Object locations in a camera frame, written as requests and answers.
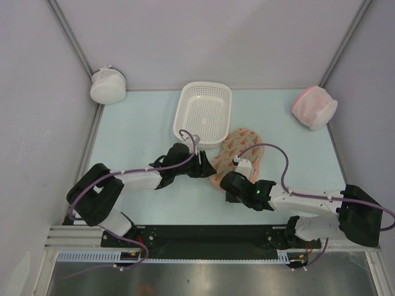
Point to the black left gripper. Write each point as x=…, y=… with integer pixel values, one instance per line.
x=203, y=169

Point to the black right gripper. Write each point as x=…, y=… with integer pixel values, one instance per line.
x=231, y=199

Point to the floral mesh laundry bag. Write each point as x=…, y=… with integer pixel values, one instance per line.
x=235, y=143

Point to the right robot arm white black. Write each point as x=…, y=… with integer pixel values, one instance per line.
x=350, y=213

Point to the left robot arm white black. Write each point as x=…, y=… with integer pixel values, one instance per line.
x=93, y=197

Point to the pink round mesh laundry bag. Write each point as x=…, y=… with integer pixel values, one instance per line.
x=314, y=108

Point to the white round mesh laundry bag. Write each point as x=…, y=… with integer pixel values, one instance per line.
x=108, y=86

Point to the white perforated plastic basket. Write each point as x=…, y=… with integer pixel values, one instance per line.
x=204, y=109

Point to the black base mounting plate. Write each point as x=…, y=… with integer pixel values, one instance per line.
x=266, y=236

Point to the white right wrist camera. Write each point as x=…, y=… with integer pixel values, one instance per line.
x=243, y=166

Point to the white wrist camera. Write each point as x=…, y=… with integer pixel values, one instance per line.
x=195, y=141
x=243, y=166

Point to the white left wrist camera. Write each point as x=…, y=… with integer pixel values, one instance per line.
x=195, y=141

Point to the white slotted cable duct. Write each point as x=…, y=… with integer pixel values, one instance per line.
x=118, y=256

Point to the aluminium front frame rail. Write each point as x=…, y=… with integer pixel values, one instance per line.
x=73, y=237

